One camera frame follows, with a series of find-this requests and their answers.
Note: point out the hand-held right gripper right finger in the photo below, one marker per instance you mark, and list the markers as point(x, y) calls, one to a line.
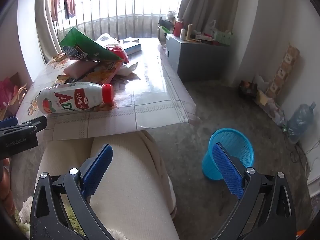
point(227, 170)

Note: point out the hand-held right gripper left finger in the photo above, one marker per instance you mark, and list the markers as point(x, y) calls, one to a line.
point(98, 170)

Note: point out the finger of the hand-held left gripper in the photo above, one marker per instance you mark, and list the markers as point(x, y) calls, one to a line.
point(32, 124)
point(7, 123)

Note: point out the blue plastic wastebasket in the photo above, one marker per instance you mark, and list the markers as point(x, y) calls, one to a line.
point(233, 135)

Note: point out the white milk bottle red cap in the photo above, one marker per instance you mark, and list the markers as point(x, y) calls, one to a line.
point(65, 97)

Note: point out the orange snack bag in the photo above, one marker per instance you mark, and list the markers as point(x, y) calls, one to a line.
point(105, 72)

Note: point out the green snack bag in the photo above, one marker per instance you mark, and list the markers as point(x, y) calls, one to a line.
point(82, 45)

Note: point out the white tissue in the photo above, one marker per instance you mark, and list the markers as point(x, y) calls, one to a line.
point(127, 69)

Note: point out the person's left forearm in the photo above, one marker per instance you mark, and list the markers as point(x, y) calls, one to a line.
point(5, 192)

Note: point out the pink plastic bag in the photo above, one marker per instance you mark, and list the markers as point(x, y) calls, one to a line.
point(8, 90)

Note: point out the yellow snack packet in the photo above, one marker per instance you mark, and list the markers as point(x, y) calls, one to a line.
point(65, 79)

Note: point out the pink packet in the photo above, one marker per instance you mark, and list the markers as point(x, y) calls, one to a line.
point(77, 68)

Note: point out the small brown snack packet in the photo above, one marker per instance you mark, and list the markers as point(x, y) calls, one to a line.
point(60, 57)

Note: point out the person's green fluffy garment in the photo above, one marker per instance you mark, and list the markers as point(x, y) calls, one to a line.
point(23, 215)

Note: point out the pile of plastic wrappers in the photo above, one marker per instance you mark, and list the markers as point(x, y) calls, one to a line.
point(270, 105)

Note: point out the dark cardboard box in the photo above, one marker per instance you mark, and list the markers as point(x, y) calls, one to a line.
point(247, 88)

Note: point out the blue water jug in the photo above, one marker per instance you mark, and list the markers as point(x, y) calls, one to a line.
point(300, 120)

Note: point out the white plastic bag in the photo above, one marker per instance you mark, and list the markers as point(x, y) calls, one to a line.
point(262, 81)
point(210, 27)
point(107, 38)

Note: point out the beige curtain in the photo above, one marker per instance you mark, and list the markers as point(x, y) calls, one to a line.
point(43, 17)
point(207, 2)

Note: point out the red snack packet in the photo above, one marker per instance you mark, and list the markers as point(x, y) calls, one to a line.
point(117, 52)

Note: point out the grey cabinet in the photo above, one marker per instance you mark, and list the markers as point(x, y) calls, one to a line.
point(200, 60)

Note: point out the patterned tall box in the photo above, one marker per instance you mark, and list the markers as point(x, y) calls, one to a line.
point(282, 70)

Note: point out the small flat cardboard box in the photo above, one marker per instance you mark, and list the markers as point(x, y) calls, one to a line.
point(132, 46)

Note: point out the hanging clothes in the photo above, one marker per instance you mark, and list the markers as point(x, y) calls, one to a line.
point(67, 0)

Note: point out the green plastic basket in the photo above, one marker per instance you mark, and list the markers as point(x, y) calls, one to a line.
point(222, 38)

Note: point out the balcony railing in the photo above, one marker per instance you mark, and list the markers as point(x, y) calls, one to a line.
point(120, 25)

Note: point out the red white flat box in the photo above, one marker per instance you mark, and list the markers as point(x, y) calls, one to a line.
point(203, 37)

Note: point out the small white bottle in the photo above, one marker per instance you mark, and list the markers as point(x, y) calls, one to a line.
point(183, 34)

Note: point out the wooden tube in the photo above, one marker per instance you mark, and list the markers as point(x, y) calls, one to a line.
point(189, 32)

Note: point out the red thermos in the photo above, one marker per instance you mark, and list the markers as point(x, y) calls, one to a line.
point(178, 28)

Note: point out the green plastic item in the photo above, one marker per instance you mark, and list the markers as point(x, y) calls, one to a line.
point(163, 29)

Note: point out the plush toy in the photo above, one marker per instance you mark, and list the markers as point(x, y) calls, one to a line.
point(172, 15)

